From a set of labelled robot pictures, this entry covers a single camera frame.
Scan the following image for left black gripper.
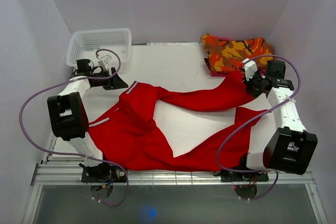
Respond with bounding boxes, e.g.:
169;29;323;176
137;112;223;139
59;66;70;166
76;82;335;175
92;67;128;91

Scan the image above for red trousers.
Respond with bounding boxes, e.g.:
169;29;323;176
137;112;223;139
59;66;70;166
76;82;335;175
89;71;258;172

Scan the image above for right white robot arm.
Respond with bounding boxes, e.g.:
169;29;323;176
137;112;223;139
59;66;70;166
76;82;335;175
237;59;318;180

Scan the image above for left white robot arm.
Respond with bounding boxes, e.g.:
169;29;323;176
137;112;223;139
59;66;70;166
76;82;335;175
47;59;128;182

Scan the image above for pink folded trousers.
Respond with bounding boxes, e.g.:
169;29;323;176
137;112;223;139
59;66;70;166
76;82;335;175
201;34;236;77

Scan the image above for orange camouflage folded trousers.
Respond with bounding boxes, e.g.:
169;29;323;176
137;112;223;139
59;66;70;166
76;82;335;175
201;33;275;74

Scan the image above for white perforated plastic basket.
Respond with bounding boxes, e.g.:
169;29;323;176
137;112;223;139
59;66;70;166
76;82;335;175
66;28;132;70

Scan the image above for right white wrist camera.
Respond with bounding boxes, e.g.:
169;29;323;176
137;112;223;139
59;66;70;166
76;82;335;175
241;59;258;81

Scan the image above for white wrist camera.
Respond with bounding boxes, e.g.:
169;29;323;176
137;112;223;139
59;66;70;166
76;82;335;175
98;55;112;71
241;59;258;81

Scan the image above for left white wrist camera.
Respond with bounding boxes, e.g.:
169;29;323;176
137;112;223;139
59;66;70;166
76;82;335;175
98;55;112;71

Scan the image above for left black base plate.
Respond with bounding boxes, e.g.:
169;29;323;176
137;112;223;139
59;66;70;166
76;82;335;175
81;163;126;183

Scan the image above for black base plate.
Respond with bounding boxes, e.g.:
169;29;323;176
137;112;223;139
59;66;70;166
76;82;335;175
219;170;269;183
81;163;126;183

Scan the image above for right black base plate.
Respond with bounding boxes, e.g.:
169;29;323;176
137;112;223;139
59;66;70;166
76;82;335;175
219;170;269;183

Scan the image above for aluminium frame rail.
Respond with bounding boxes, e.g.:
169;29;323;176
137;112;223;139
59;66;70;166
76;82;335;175
31;161;315;186

